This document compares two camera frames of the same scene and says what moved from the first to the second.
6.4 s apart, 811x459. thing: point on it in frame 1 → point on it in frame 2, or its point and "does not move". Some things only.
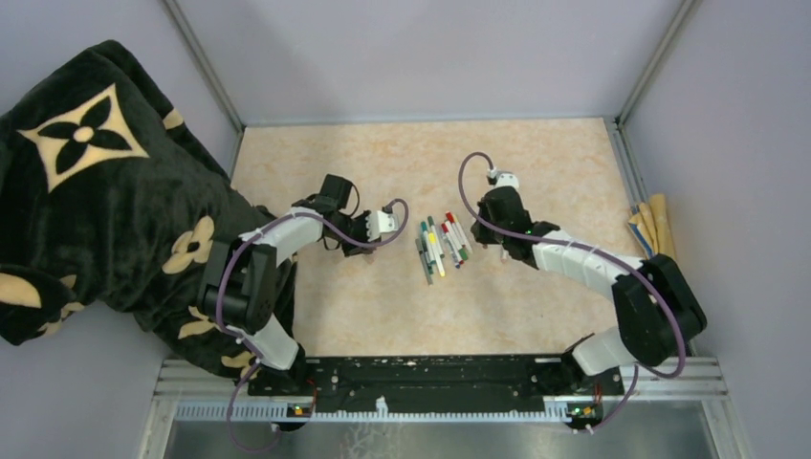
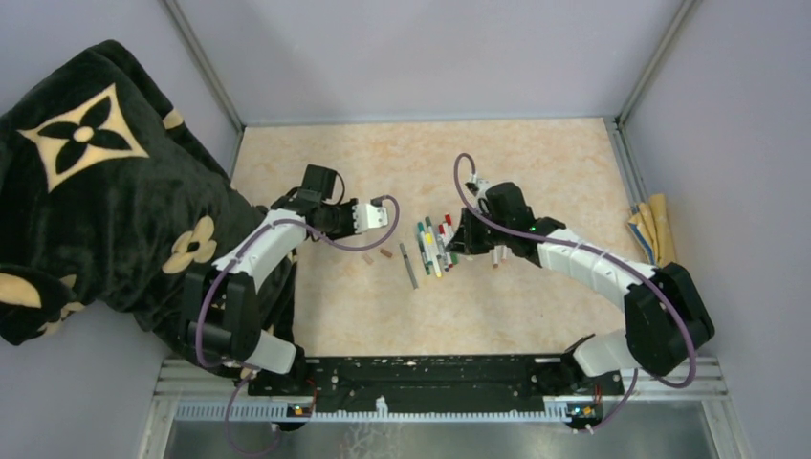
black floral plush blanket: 107,199 does not move
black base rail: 461,377 does not move
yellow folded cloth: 651,227 does not move
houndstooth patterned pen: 425,262 → 410,269
